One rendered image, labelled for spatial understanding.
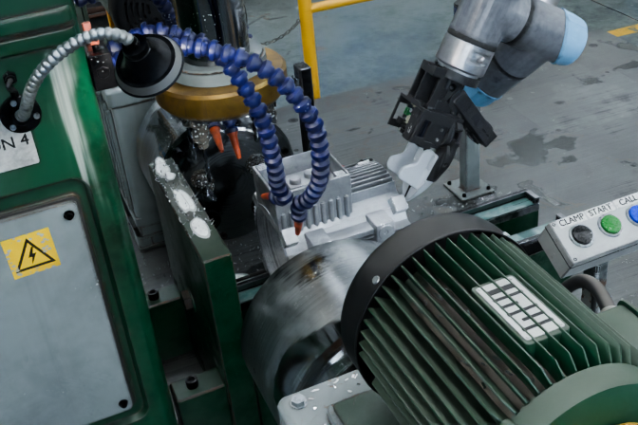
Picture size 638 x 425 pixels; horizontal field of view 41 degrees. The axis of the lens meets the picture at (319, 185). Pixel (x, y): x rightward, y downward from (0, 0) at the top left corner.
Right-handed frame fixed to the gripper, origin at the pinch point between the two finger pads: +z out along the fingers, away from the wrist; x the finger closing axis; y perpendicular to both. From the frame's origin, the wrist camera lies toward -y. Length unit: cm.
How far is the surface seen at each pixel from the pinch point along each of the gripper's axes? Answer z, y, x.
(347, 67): 38, -153, -283
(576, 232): -6.6, -13.9, 19.5
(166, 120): 9.3, 27.4, -35.5
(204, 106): -5.6, 37.6, 1.6
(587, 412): -11, 33, 66
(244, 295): 27.5, 14.1, -10.7
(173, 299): 32.7, 23.4, -15.6
